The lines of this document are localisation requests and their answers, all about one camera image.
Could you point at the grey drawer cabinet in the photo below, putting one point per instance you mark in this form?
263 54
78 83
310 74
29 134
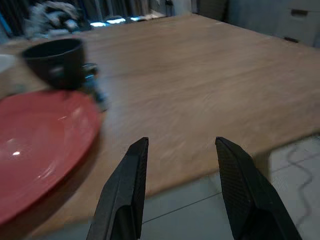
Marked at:
277 18

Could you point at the black cup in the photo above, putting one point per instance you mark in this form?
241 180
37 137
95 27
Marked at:
58 62

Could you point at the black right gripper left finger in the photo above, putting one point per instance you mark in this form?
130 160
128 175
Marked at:
120 192

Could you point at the silver cutlery piece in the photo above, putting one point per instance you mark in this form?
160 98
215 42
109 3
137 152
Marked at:
96 85

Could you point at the red plate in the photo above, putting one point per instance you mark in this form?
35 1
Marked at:
42 152

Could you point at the pile of clothes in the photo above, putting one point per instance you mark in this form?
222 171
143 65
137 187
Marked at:
53 17

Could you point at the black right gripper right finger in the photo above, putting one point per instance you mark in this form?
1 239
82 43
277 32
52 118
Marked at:
250 195

